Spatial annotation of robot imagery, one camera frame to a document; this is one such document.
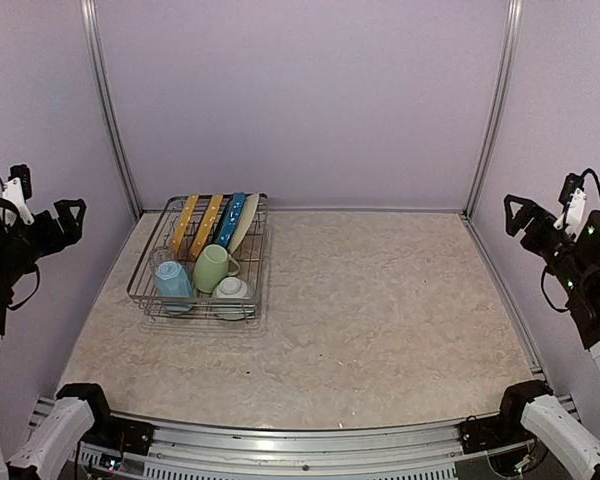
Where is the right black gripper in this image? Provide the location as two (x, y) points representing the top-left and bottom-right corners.
(504, 194), (588, 295)

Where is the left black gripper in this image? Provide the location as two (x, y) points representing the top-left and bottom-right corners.
(0, 197), (85, 282)

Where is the yellow dotted plate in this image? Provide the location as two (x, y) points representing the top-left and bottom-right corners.
(171, 195), (199, 255)
(188, 194), (223, 261)

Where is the blue dotted plate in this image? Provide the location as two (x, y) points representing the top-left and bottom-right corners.
(212, 192), (246, 248)

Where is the cream speckled plate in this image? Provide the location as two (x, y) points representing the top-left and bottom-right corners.
(227, 193), (260, 254)

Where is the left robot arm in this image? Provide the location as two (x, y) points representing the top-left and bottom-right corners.
(0, 164), (120, 479)

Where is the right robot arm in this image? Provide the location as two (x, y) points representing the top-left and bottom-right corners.
(491, 191), (600, 479)

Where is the clear drinking glass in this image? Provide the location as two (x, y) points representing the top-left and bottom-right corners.
(148, 245), (174, 274)

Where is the light blue mug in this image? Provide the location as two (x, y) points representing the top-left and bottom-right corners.
(155, 261), (194, 301)

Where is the green ceramic mug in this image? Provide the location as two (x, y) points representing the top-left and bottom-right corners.
(193, 244), (241, 294)

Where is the white patterned bowl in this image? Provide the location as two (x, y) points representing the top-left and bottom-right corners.
(212, 277), (255, 321)

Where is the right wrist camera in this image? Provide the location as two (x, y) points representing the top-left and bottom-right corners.
(554, 173), (587, 236)

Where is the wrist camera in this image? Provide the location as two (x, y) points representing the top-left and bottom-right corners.
(554, 173), (587, 236)
(2, 164), (34, 225)

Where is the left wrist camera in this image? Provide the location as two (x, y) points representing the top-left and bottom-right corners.
(2, 164), (34, 225)

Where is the metal wire dish rack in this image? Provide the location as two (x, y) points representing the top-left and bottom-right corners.
(127, 192), (268, 328)

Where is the right aluminium frame post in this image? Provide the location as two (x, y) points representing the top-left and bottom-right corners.
(463, 0), (524, 221)

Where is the aluminium frame post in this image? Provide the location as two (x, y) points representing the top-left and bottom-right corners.
(79, 0), (143, 221)
(463, 0), (524, 221)

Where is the left aluminium frame post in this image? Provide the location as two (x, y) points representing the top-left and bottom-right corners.
(79, 0), (143, 221)

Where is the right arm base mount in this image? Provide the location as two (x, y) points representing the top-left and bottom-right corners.
(458, 415), (534, 455)

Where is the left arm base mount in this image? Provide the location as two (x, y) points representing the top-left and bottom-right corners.
(81, 416), (155, 455)

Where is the aluminium front rail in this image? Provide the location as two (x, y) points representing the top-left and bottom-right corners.
(27, 394), (581, 480)

